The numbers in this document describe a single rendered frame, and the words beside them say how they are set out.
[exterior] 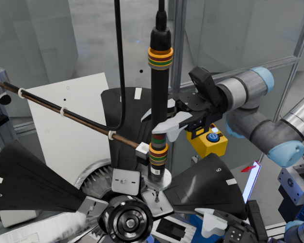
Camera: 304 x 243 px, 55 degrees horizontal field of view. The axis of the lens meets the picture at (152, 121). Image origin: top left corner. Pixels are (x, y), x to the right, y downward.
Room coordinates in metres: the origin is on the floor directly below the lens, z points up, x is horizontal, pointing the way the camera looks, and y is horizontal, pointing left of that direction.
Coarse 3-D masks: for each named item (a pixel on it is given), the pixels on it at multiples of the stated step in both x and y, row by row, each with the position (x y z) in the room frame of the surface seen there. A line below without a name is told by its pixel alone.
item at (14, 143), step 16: (16, 144) 0.45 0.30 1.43; (0, 160) 0.44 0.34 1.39; (16, 160) 0.44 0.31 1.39; (32, 160) 0.44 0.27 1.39; (0, 176) 0.42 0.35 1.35; (16, 176) 0.42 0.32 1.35; (32, 176) 0.42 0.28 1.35; (48, 176) 0.43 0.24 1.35; (16, 192) 0.41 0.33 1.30; (32, 192) 0.41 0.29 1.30; (48, 192) 0.41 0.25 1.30; (64, 192) 0.42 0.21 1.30; (80, 192) 0.42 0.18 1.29; (0, 208) 0.41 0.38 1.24; (16, 208) 0.41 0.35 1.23; (32, 208) 0.41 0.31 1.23; (48, 208) 0.42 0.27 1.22; (64, 208) 0.41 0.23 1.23
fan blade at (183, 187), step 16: (208, 160) 0.61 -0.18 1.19; (176, 176) 0.55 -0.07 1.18; (192, 176) 0.55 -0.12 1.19; (208, 176) 0.55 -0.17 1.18; (224, 176) 0.56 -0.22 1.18; (176, 192) 0.49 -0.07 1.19; (192, 192) 0.49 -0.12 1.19; (208, 192) 0.49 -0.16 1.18; (224, 192) 0.50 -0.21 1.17; (240, 192) 0.51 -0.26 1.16; (176, 208) 0.43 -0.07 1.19; (192, 208) 0.44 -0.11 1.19; (208, 208) 0.45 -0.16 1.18; (224, 208) 0.45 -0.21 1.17; (240, 208) 0.46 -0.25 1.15
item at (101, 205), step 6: (90, 198) 0.42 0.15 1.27; (84, 204) 0.42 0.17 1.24; (90, 204) 0.42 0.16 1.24; (96, 204) 0.42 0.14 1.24; (102, 204) 0.42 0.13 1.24; (108, 204) 0.42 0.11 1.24; (78, 210) 0.42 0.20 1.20; (84, 210) 0.42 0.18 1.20; (96, 210) 0.42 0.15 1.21; (102, 210) 0.42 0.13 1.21; (96, 216) 0.42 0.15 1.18
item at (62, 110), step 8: (160, 0) 0.45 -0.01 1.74; (160, 8) 0.45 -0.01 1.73; (120, 16) 0.50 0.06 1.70; (120, 24) 0.50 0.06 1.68; (120, 32) 0.50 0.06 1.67; (120, 40) 0.50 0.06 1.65; (120, 48) 0.50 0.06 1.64; (120, 56) 0.50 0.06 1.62; (120, 64) 0.50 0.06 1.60; (120, 72) 0.50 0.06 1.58; (120, 80) 0.50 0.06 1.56; (16, 88) 0.71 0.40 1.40; (32, 96) 0.67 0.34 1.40; (48, 104) 0.64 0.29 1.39; (72, 112) 0.60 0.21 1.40; (88, 120) 0.57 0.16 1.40; (104, 128) 0.54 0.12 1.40; (112, 128) 0.52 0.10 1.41; (120, 128) 0.51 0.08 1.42
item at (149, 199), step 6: (144, 192) 0.49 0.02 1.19; (150, 192) 0.49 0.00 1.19; (162, 192) 0.49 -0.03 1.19; (144, 198) 0.47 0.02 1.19; (150, 198) 0.47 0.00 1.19; (162, 198) 0.47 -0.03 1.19; (150, 204) 0.45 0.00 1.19; (156, 204) 0.45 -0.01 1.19; (162, 204) 0.45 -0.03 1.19; (168, 204) 0.45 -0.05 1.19; (156, 210) 0.43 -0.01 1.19; (168, 210) 0.43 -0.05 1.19; (156, 216) 0.41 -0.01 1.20
